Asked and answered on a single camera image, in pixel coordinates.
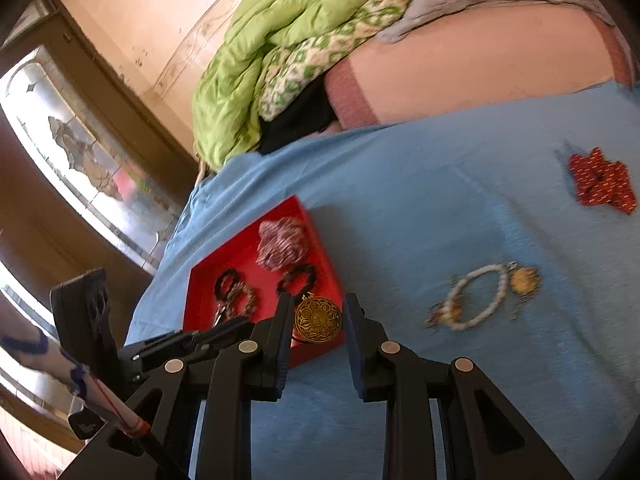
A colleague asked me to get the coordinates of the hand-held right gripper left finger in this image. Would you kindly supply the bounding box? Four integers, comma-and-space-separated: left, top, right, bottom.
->
60, 291, 296, 480

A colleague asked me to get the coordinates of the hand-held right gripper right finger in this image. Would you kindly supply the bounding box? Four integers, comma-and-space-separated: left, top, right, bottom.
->
341, 293, 576, 480

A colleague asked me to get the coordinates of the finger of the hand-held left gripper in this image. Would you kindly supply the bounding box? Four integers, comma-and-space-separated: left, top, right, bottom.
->
119, 321, 257, 367

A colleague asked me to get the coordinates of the gold filigree round pendant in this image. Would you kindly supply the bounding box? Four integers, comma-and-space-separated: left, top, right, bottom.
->
294, 296, 344, 345

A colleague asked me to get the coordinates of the leopard print scrunchie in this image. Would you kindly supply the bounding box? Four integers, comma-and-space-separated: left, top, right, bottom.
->
226, 282, 259, 319

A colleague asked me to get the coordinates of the black wavy hair tie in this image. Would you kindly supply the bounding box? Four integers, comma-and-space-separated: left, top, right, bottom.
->
277, 266, 317, 294

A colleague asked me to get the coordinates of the red shallow box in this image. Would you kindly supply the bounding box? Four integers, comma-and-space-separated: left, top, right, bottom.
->
182, 196, 347, 368

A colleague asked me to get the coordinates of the red white checkered scrunchie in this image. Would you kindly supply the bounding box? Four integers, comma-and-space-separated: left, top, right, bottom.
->
256, 217, 310, 272

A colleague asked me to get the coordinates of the etched glass door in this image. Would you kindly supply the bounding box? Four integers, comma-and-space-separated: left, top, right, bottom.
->
0, 0, 201, 281

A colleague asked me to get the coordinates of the blue blanket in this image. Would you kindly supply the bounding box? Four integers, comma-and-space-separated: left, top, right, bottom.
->
124, 80, 640, 480

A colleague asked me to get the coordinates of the gold round locket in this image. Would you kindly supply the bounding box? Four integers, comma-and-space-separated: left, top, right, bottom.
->
509, 264, 542, 295

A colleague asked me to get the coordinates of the dark cloth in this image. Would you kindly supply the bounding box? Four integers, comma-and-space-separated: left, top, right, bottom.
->
259, 80, 341, 156

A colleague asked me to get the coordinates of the green quilt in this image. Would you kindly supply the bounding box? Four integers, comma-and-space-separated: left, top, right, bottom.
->
192, 0, 413, 171

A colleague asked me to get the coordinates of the red dotted scrunchie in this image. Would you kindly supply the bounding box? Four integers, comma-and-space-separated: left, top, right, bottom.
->
567, 147, 637, 216

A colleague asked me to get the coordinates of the pink bolster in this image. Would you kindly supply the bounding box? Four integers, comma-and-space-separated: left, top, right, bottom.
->
324, 2, 632, 128

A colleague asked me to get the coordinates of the white patterned wrapped cable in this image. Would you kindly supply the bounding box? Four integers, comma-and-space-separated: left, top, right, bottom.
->
0, 327, 176, 480

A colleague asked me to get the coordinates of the white bead bracelet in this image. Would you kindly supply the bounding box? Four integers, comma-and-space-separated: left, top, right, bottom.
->
446, 264, 517, 332

